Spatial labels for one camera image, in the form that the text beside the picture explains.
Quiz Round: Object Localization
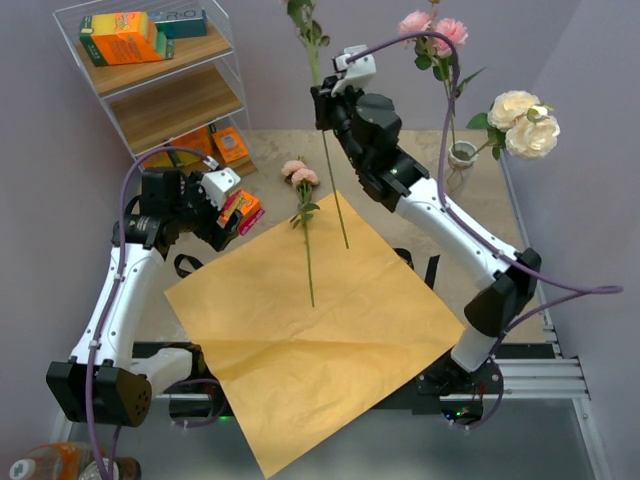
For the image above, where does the orange green box bottom middle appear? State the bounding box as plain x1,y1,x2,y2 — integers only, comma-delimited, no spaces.
168,126,213,167

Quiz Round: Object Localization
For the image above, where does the pink rose stem large bloom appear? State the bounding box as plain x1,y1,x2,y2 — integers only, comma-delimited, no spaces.
284,0,350,249

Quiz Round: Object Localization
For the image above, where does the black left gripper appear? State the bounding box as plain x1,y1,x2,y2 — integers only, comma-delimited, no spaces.
171,172,242,251

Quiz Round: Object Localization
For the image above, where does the orange wrapping paper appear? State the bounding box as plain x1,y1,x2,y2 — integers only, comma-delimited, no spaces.
166,195,463,477

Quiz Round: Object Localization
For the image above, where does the green box on shelf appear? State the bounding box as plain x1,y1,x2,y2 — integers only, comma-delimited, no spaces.
155,31,174,60

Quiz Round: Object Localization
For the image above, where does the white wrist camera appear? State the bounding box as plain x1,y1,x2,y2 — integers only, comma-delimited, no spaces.
200,167,241,210
333,45,377,93

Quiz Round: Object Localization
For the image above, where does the orange box bottom shelf right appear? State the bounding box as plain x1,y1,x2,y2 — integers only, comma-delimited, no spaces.
212,126,249,167

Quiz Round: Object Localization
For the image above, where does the orange sponge box on shelf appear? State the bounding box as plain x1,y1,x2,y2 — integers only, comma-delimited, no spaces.
79,11,164,67

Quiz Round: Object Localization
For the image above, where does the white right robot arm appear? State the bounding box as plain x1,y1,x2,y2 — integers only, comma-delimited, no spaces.
310,76,541,393

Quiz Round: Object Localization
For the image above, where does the teal box on shelf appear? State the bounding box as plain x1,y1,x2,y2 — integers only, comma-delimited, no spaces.
148,8,207,39

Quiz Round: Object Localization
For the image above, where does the orange juice bottle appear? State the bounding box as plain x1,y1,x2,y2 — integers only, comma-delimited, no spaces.
8,442,95,480

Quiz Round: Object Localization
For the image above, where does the white rose stem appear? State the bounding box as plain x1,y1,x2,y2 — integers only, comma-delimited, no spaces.
466,90,561,160

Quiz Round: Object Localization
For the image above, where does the metal tin can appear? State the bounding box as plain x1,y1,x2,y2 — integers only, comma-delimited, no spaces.
78,457,142,480

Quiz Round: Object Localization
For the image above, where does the white wire wooden shelf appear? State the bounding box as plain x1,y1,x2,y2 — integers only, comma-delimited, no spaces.
54,1,249,157

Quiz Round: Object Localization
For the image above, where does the orange pink sponge box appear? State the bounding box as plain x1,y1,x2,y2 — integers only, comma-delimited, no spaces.
217,190,264,236

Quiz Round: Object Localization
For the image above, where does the white ceramic vase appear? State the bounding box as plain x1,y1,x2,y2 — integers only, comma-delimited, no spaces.
444,140,478,200

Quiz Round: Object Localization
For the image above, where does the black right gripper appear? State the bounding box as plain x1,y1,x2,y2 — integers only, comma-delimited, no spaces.
313,75,368,170

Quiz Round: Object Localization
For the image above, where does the black printed ribbon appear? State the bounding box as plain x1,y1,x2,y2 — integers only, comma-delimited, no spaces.
172,246,442,290

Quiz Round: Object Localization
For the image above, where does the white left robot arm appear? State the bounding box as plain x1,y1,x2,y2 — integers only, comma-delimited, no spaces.
46,168,240,427

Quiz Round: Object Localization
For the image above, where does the pink flower bunch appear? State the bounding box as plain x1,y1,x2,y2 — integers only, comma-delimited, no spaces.
281,156,320,307

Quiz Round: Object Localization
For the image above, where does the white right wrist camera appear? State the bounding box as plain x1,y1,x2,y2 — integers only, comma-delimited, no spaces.
333,45,377,93

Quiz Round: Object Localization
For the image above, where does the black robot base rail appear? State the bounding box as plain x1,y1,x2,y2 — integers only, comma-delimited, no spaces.
149,341,531,421

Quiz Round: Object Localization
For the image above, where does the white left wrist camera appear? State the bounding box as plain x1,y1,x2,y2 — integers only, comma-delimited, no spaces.
200,167,241,210

